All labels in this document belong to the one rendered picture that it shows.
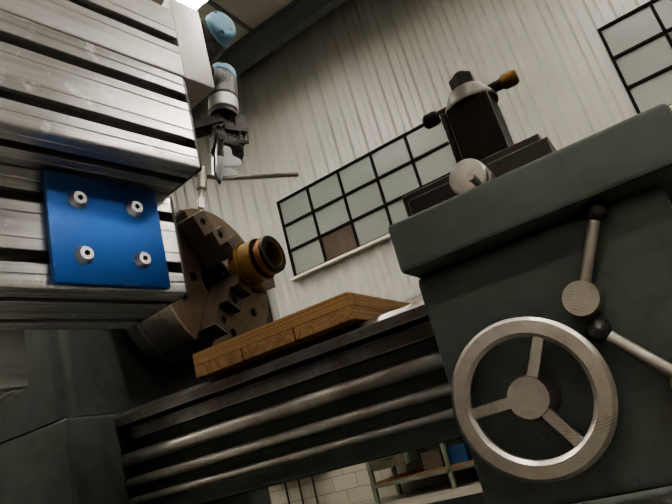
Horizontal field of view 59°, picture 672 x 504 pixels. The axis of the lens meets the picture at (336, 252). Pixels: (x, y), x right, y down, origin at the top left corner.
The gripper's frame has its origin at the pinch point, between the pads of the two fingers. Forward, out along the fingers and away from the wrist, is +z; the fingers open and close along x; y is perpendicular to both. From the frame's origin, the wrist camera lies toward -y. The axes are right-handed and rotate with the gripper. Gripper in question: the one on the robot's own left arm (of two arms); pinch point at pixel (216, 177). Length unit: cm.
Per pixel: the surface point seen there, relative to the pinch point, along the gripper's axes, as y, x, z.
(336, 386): 9, -33, 61
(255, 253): 3.3, -16.4, 30.1
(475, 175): 13, -68, 50
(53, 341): -30, -3, 43
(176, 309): -10.0, -10.0, 39.2
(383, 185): 353, 492, -424
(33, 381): -32, 2, 48
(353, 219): 323, 545, -395
